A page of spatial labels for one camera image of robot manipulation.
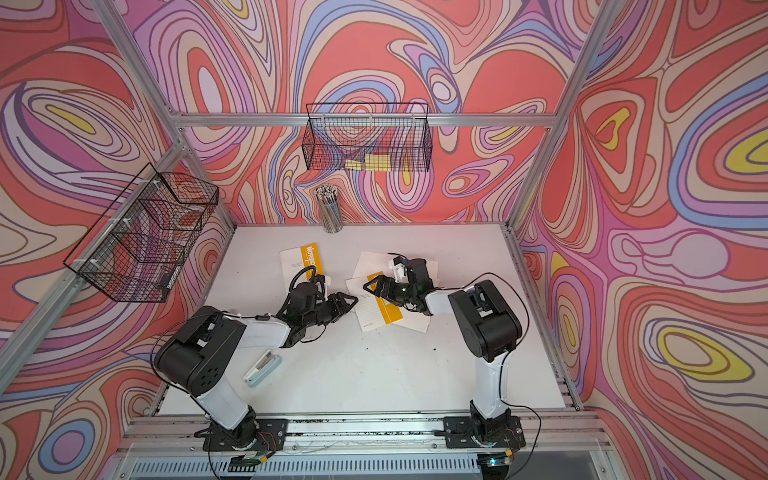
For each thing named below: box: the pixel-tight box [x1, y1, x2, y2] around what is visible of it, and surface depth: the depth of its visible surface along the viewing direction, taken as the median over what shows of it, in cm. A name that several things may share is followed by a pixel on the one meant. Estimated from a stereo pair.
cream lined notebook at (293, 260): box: [279, 243, 325, 298], surface depth 110 cm
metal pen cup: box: [315, 184, 344, 234], surface depth 111 cm
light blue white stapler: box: [242, 349, 283, 388], surface depth 84 cm
